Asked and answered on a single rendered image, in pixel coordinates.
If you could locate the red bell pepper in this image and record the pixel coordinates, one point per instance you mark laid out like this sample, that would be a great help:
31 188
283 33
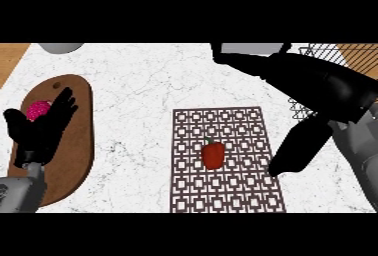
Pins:
213 156

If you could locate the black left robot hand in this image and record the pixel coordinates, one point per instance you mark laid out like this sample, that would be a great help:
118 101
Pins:
41 130

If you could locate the brown patterned placemat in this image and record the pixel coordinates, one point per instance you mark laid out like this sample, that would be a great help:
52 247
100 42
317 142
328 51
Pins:
230 186

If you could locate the grey round bowl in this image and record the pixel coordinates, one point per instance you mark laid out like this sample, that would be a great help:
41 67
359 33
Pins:
59 47

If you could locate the brown wooden cutting board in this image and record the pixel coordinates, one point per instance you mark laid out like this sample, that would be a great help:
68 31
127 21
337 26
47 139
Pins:
74 140

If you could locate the grey flat appliance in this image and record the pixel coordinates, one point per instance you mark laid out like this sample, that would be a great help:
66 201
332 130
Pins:
251 48

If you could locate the pink round fruit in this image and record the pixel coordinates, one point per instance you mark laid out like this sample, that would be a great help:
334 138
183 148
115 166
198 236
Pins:
38 110

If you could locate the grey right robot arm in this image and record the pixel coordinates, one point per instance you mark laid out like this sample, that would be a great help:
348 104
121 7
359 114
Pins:
359 153

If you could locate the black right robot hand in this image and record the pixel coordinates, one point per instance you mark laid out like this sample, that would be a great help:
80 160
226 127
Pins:
319 86

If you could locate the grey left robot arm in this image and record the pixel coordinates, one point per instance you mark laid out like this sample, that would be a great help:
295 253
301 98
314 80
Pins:
22 191

